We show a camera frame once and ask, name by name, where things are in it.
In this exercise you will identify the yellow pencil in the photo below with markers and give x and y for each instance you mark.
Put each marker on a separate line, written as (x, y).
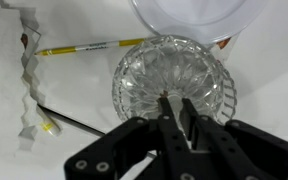
(84, 47)

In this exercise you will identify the clear cut-glass bowl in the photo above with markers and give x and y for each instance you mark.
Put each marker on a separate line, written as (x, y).
(167, 73)

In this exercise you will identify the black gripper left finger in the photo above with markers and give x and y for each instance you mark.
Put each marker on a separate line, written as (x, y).
(170, 140)

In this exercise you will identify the small white brown packet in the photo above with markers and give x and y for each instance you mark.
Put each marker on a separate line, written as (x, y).
(29, 36)

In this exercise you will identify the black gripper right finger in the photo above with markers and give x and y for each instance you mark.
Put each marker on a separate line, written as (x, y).
(237, 150)

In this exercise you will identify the round white plate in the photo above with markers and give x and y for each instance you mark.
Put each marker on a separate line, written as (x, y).
(197, 16)

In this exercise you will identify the white paper napkin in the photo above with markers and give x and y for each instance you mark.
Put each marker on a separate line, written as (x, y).
(4, 83)

